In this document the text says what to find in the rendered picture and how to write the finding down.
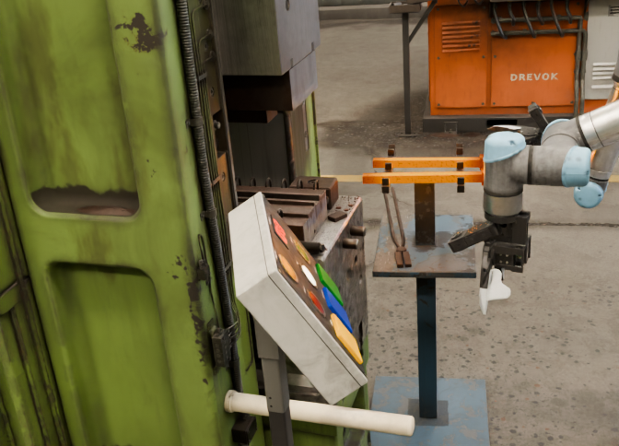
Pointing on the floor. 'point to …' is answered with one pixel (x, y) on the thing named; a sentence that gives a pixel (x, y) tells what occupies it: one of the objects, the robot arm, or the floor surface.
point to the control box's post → (277, 401)
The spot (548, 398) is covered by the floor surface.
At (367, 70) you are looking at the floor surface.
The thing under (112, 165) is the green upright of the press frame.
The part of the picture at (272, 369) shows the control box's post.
